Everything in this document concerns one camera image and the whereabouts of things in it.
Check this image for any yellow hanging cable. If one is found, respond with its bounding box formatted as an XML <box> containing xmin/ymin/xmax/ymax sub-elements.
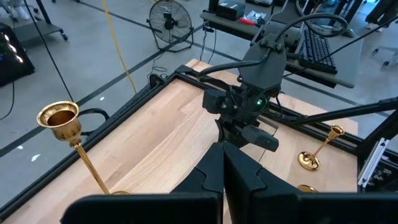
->
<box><xmin>101</xmin><ymin>0</ymin><xmax>138</xmax><ymax>94</ymax></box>

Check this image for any black connector box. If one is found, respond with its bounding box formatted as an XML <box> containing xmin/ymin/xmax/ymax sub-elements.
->
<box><xmin>365</xmin><ymin>157</ymin><xmax>398</xmax><ymax>193</ymax></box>

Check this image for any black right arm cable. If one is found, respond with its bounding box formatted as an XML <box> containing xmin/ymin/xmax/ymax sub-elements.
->
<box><xmin>196</xmin><ymin>12</ymin><xmax>349</xmax><ymax>80</ymax></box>

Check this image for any grey wheeled cart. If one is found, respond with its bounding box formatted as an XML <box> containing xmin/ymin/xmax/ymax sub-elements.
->
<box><xmin>0</xmin><ymin>0</ymin><xmax>69</xmax><ymax>43</ymax></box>

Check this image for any black computer with lights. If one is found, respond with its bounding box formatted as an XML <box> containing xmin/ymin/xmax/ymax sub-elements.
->
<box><xmin>0</xmin><ymin>22</ymin><xmax>36</xmax><ymax>88</ymax></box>

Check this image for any black floor fan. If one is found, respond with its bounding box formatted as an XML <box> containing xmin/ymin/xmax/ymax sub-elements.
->
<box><xmin>146</xmin><ymin>0</ymin><xmax>195</xmax><ymax>53</ymax></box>

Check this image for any person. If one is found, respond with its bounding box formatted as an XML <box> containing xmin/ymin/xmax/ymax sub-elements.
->
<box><xmin>364</xmin><ymin>0</ymin><xmax>398</xmax><ymax>32</ymax></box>
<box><xmin>0</xmin><ymin>0</ymin><xmax>30</xmax><ymax>21</ymax></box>

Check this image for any red handled tool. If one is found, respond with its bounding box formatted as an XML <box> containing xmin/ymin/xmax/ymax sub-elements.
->
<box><xmin>238</xmin><ymin>17</ymin><xmax>257</xmax><ymax>27</ymax></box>

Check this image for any silver metal bracket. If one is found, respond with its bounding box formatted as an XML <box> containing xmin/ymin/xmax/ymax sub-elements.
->
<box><xmin>357</xmin><ymin>137</ymin><xmax>390</xmax><ymax>189</ymax></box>

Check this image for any black box device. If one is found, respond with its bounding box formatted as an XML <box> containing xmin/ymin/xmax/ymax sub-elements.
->
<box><xmin>216</xmin><ymin>0</ymin><xmax>247</xmax><ymax>21</ymax></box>

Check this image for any black coiled cable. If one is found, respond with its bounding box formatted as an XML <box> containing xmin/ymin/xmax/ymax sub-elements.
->
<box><xmin>22</xmin><ymin>0</ymin><xmax>111</xmax><ymax>137</ymax></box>

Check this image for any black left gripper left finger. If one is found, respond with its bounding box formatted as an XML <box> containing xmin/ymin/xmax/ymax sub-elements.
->
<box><xmin>60</xmin><ymin>141</ymin><xmax>224</xmax><ymax>224</ymax></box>

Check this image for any short gold candlestick holder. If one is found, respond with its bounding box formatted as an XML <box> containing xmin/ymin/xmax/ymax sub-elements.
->
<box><xmin>297</xmin><ymin>124</ymin><xmax>346</xmax><ymax>172</ymax></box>

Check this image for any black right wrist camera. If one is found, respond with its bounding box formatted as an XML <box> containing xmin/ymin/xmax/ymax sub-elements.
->
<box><xmin>241</xmin><ymin>124</ymin><xmax>280</xmax><ymax>152</ymax></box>

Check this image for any clear plastic bag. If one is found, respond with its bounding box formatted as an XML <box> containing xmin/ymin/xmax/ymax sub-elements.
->
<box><xmin>245</xmin><ymin>10</ymin><xmax>268</xmax><ymax>24</ymax></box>

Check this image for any grey desk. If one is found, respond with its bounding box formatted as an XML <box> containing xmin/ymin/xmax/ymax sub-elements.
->
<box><xmin>200</xmin><ymin>0</ymin><xmax>299</xmax><ymax>43</ymax></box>

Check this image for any backlit black keyboard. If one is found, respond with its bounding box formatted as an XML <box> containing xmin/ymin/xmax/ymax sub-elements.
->
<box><xmin>297</xmin><ymin>26</ymin><xmax>339</xmax><ymax>75</ymax></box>

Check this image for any grey keyboard cart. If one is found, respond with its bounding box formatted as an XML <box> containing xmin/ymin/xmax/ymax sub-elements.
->
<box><xmin>279</xmin><ymin>18</ymin><xmax>365</xmax><ymax>90</ymax></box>

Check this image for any tall gold candlestick holder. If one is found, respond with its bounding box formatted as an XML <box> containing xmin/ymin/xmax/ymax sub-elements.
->
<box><xmin>36</xmin><ymin>100</ymin><xmax>132</xmax><ymax>196</ymax></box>
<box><xmin>296</xmin><ymin>184</ymin><xmax>319</xmax><ymax>194</ymax></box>

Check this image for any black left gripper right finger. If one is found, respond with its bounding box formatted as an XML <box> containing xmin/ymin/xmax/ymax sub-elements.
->
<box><xmin>223</xmin><ymin>141</ymin><xmax>398</xmax><ymax>224</ymax></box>

